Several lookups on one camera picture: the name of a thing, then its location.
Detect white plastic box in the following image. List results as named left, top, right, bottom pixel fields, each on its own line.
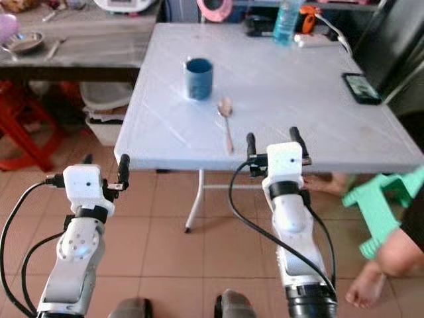
left=82, top=109, right=127, bottom=147

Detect person's bare foot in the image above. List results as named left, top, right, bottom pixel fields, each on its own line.
left=301, top=173, right=352, bottom=197

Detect red plastic stool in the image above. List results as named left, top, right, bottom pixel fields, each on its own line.
left=0, top=79, right=64, bottom=174

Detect white plastic basin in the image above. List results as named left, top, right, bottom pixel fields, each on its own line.
left=79, top=81, right=135, bottom=113

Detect blue cup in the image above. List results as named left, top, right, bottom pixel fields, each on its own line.
left=184, top=57, right=215, bottom=102

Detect black smartphone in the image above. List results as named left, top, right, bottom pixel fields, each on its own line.
left=342, top=72, right=384, bottom=106

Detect white power strip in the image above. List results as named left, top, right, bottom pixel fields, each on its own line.
left=294, top=34, right=339, bottom=49

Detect green plastic stool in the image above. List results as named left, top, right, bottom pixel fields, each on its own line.
left=342, top=165, right=424, bottom=261

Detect grey stone counter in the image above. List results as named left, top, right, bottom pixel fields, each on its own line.
left=0, top=8, right=161, bottom=85

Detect small metal spoon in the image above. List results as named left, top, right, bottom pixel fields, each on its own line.
left=40, top=6, right=64, bottom=23
left=46, top=37, right=68, bottom=61

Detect clear blue water bottle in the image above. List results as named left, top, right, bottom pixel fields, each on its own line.
left=272, top=0, right=305, bottom=46

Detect black box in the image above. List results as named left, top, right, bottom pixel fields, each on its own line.
left=243, top=14, right=280, bottom=38

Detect orange and black tool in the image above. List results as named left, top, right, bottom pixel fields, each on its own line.
left=299, top=5, right=319, bottom=34

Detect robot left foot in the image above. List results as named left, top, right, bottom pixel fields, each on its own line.
left=107, top=297, right=154, bottom=318

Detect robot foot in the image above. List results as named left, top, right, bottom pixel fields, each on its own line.
left=107, top=297, right=154, bottom=318
left=213, top=290, right=266, bottom=318

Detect metal dish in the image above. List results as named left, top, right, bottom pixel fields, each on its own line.
left=3, top=30, right=46, bottom=56

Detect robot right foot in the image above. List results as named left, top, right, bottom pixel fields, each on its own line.
left=213, top=290, right=266, bottom=318

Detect person's black shorts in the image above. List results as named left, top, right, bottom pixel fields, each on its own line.
left=399, top=184, right=424, bottom=254

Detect pink round appliance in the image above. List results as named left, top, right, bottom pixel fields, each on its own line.
left=196, top=0, right=235, bottom=23

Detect purple bowl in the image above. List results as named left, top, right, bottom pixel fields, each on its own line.
left=0, top=13, right=20, bottom=44

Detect person's bare leg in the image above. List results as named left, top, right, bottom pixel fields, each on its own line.
left=346, top=227, right=424, bottom=310

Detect white rice cooker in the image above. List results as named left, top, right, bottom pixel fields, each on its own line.
left=92, top=0, right=160, bottom=15

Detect brown food item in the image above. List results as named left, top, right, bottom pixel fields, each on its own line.
left=0, top=0, right=41, bottom=13

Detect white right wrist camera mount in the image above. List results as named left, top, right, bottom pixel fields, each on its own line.
left=266, top=141, right=305, bottom=195

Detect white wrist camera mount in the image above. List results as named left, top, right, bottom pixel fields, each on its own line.
left=62, top=164, right=107, bottom=217
left=266, top=141, right=305, bottom=195

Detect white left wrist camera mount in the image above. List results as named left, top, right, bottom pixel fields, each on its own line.
left=62, top=164, right=107, bottom=217

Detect white metal table leg frame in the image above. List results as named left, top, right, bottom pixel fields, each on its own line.
left=184, top=170, right=267, bottom=235

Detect short black right arm cable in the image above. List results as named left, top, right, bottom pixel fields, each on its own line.
left=301, top=197, right=338, bottom=282

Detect short black arm cable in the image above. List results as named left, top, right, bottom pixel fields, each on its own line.
left=21, top=234, right=71, bottom=318
left=301, top=197, right=338, bottom=282

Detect long black left arm cable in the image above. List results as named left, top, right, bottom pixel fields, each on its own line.
left=0, top=174, right=66, bottom=318

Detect short black left arm cable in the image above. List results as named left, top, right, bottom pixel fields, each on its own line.
left=21, top=234, right=71, bottom=318

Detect white power cord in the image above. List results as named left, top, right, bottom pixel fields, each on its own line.
left=316, top=14, right=354, bottom=58

